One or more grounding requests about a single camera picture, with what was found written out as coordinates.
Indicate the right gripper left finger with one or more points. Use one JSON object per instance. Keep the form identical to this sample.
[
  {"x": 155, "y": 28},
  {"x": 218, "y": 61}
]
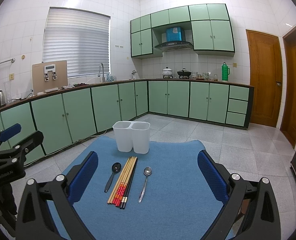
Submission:
[{"x": 34, "y": 219}]

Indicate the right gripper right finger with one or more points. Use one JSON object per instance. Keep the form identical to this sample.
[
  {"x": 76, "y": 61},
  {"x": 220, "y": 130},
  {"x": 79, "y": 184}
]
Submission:
[{"x": 253, "y": 202}]

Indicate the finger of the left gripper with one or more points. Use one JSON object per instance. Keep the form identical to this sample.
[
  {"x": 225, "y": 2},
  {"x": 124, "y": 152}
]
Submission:
[
  {"x": 10, "y": 132},
  {"x": 29, "y": 143}
]

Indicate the red patterned chopstick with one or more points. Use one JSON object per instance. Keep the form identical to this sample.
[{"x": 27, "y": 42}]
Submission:
[
  {"x": 127, "y": 181},
  {"x": 121, "y": 186}
]

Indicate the black chopstick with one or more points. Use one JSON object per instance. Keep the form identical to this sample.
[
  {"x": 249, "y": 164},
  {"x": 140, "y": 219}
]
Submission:
[
  {"x": 129, "y": 186},
  {"x": 128, "y": 182}
]

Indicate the silver metal spoon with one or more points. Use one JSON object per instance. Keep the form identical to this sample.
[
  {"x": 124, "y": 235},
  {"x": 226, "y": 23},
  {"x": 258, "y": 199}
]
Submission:
[{"x": 147, "y": 173}]

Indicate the green lower kitchen cabinets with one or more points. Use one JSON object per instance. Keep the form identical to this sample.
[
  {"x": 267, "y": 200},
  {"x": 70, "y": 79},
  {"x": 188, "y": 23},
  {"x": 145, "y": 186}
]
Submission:
[{"x": 69, "y": 116}]

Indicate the steel electric kettle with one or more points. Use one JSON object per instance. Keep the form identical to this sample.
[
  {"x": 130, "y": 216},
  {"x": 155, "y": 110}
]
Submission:
[{"x": 2, "y": 99}]

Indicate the clear glass pitcher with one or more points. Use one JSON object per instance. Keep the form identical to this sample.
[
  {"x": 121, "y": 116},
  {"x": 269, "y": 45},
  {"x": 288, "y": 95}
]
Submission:
[{"x": 8, "y": 92}]

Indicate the brown cardboard box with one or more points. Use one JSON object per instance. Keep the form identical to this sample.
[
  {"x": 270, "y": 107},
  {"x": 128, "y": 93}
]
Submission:
[{"x": 49, "y": 75}]

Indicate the chrome sink faucet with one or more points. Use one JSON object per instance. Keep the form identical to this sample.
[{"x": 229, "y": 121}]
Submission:
[{"x": 101, "y": 72}]

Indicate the white double utensil holder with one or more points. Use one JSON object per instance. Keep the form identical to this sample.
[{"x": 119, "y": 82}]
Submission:
[{"x": 132, "y": 135}]

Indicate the blue table mat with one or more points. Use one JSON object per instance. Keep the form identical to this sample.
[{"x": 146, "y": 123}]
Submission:
[{"x": 178, "y": 202}]

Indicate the white window blind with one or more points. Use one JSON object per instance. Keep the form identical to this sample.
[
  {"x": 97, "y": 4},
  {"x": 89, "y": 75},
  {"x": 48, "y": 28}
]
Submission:
[{"x": 80, "y": 37}]

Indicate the right wooden door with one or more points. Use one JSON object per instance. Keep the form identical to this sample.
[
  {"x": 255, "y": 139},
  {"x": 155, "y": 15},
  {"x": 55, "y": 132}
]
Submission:
[{"x": 288, "y": 125}]

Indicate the wooden door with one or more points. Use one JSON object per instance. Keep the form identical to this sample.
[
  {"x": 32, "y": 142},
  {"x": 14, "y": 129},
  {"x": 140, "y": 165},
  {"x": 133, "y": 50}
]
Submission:
[
  {"x": 265, "y": 76},
  {"x": 288, "y": 125}
]

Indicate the white cooking pot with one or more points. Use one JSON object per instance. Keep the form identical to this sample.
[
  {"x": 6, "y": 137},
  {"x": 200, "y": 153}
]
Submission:
[{"x": 167, "y": 73}]

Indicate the green thermos flask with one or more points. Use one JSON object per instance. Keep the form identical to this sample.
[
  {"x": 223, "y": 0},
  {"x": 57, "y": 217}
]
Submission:
[{"x": 225, "y": 72}]

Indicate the black wok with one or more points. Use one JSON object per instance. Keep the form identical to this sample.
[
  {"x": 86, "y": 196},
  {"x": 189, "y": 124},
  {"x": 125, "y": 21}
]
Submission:
[{"x": 184, "y": 74}]

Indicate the left wooden door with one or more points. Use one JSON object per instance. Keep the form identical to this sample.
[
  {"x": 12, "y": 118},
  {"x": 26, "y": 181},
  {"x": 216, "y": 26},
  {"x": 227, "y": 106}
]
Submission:
[{"x": 265, "y": 76}]

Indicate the blue range hood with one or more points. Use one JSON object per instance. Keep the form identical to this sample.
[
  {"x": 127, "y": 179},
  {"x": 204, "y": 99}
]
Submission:
[{"x": 173, "y": 39}]

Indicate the wall towel bar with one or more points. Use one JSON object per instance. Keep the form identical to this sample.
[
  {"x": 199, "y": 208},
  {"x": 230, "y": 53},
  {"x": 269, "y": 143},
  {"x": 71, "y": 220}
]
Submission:
[{"x": 12, "y": 60}]

